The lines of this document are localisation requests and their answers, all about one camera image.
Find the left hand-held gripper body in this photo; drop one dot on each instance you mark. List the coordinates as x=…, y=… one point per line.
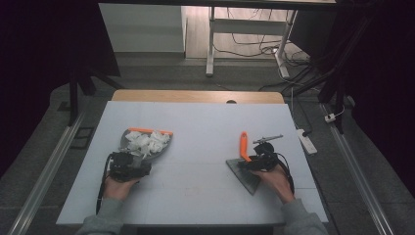
x=125, y=168

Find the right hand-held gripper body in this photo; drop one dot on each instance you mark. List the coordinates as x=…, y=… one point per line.
x=266, y=153

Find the grey dustpan with orange edge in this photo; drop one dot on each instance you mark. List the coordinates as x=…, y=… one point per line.
x=130, y=143

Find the white tissue paper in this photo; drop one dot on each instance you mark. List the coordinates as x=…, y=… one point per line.
x=147, y=143

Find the person's left hand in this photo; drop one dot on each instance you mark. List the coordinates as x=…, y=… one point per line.
x=119, y=189

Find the person's right hand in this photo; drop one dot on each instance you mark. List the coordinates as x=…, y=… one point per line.
x=275, y=182

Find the white power strip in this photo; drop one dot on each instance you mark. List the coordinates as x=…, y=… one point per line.
x=306, y=141

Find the small white plug adapter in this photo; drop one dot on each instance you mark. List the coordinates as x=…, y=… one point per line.
x=330, y=117

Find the wooden table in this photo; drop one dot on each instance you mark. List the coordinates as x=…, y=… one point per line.
x=195, y=96

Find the black tripod stand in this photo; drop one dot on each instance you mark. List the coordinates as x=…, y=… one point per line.
x=336, y=75
x=81, y=84

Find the white cabinet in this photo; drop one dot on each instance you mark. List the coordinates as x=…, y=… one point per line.
x=143, y=27

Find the dark curtain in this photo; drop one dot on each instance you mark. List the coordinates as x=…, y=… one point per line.
x=32, y=49
x=385, y=81

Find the black rectangular floor frame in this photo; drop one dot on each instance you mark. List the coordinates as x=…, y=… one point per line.
x=82, y=137

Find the metal floor rail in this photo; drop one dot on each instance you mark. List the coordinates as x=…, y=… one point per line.
x=359, y=169
x=45, y=176

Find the white desk frame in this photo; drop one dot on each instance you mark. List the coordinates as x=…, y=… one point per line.
x=248, y=26

